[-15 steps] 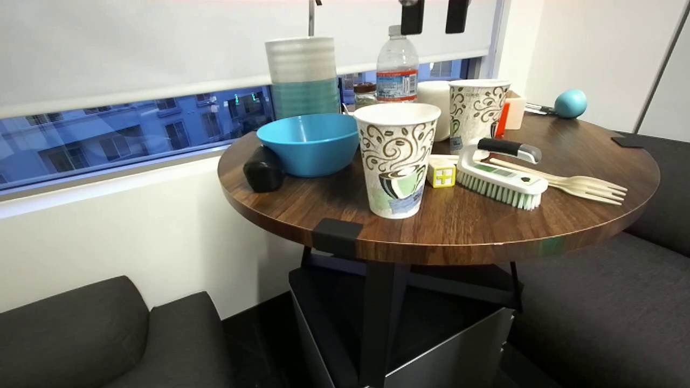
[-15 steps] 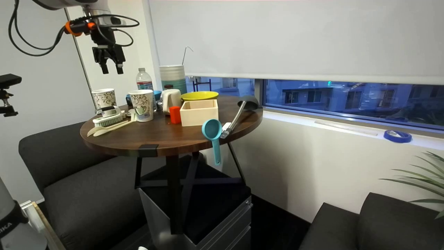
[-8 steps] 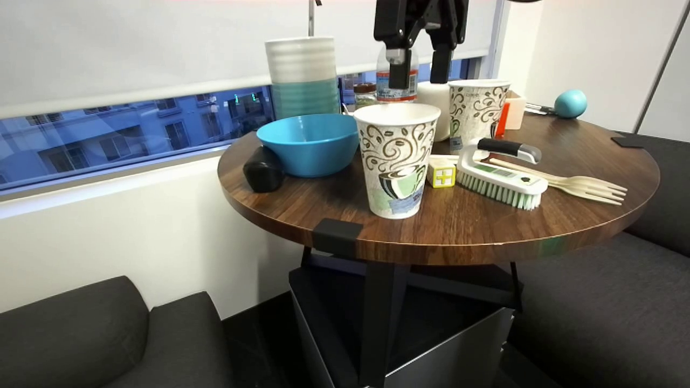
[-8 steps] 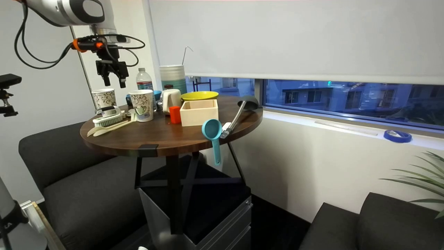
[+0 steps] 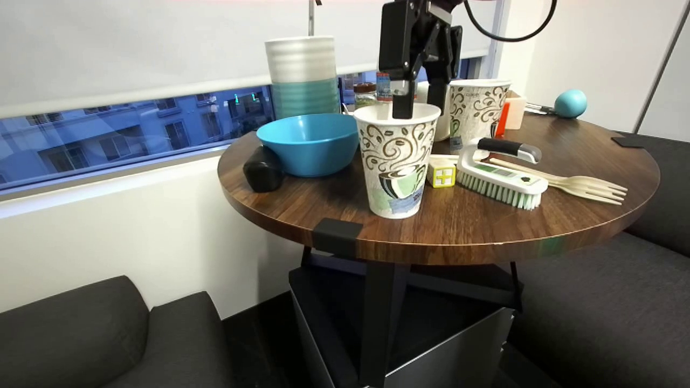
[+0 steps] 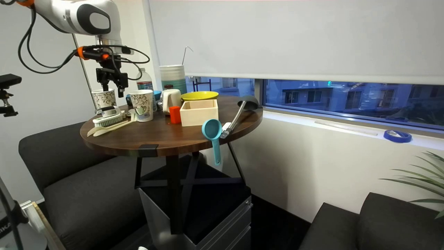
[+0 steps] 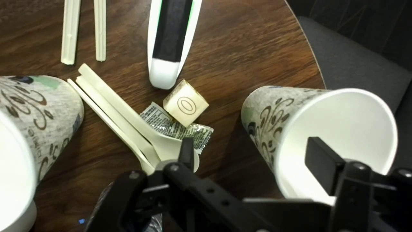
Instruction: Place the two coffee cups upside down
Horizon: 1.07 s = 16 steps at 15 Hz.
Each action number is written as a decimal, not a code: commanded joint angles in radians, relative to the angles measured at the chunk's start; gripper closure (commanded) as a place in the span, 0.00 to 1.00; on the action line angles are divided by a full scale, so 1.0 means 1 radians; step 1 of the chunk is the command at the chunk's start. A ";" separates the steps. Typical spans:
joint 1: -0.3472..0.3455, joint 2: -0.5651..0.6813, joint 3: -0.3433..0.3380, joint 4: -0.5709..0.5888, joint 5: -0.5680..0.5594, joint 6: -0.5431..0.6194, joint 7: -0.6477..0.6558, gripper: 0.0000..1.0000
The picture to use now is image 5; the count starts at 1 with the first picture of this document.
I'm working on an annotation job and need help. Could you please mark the small black cube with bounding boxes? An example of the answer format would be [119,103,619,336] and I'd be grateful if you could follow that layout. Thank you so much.
[241,144,286,194]

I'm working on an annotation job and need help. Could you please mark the stack of plastic cups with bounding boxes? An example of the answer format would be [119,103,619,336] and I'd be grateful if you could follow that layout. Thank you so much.
[263,34,344,120]

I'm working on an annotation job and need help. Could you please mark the patterned paper coffee cup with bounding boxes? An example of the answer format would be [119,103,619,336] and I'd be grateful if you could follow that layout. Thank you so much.
[352,101,445,221]
[445,77,513,150]

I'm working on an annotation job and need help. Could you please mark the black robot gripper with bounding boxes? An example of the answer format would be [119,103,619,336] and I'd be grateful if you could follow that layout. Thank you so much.
[378,0,465,120]

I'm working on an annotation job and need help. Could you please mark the grey slanted stand pole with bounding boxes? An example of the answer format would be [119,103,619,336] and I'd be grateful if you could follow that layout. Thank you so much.
[630,0,690,135]

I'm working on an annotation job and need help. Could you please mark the light wooden box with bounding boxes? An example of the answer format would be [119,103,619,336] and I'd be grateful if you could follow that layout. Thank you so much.
[503,87,528,134]

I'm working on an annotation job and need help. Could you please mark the blue plastic ladle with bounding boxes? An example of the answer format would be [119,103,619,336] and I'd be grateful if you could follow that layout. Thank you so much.
[553,85,591,120]

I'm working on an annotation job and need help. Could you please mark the dark grey sofa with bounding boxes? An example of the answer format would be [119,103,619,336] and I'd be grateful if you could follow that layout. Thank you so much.
[506,132,690,388]
[0,274,292,388]

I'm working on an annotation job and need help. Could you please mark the black handled metal tool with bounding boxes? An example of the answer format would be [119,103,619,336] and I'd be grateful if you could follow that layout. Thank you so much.
[475,135,543,165]

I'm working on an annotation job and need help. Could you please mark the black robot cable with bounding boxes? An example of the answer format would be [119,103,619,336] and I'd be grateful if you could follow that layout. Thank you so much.
[461,0,561,44]

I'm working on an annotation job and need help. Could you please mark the small yellow cube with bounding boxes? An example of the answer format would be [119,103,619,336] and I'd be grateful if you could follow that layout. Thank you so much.
[424,155,461,191]

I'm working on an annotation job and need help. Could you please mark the white roller blind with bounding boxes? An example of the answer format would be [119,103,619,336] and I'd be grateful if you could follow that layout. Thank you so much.
[0,0,500,120]

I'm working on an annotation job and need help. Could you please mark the black table edge bracket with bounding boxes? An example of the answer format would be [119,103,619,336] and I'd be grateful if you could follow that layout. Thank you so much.
[311,217,367,253]

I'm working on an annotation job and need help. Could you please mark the blind pull cord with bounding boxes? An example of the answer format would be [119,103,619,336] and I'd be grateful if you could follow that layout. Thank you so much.
[306,0,323,38]

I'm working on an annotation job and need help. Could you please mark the black metal table base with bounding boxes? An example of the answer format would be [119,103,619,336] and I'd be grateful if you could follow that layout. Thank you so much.
[300,245,525,388]

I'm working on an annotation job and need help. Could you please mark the glass window pane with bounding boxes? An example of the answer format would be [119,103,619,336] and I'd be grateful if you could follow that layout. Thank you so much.
[0,54,492,195]

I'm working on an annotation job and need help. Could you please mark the blue plastic bowl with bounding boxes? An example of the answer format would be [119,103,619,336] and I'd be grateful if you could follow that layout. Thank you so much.
[255,111,360,180]

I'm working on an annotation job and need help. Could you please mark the white scrub brush green bristles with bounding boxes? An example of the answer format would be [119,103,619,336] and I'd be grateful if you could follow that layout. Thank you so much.
[456,135,549,214]

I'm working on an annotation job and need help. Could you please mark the wooden fork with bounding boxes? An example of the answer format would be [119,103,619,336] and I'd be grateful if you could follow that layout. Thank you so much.
[487,155,630,208]

